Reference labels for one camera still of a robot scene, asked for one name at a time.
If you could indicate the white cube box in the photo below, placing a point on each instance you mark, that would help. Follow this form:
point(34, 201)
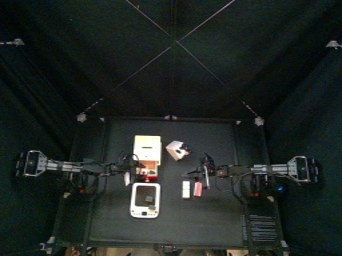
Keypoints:
point(177, 149)

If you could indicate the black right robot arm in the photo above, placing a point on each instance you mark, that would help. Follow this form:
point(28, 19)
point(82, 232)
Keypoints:
point(272, 168)

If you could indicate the silver frame corner bracket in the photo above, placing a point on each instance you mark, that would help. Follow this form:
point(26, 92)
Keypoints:
point(333, 44)
point(260, 121)
point(170, 117)
point(16, 42)
point(81, 117)

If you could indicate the white and orange box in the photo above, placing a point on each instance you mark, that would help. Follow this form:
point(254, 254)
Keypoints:
point(147, 148)

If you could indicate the green sushi piece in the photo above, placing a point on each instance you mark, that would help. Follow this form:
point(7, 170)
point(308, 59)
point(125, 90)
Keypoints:
point(150, 199)

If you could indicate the white rectangular block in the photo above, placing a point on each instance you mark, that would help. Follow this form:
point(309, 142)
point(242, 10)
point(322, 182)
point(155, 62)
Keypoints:
point(186, 189)

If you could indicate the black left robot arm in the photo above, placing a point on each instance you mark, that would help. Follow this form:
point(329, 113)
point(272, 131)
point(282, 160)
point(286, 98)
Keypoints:
point(58, 165)

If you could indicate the pink rectangular block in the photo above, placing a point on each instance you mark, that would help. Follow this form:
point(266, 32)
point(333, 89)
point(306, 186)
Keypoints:
point(198, 189)

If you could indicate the small grey toy piece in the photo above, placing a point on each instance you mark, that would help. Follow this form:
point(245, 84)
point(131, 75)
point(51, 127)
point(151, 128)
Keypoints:
point(153, 207)

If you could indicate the white handheld device with screen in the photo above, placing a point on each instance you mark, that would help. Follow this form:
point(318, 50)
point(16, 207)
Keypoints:
point(145, 201)

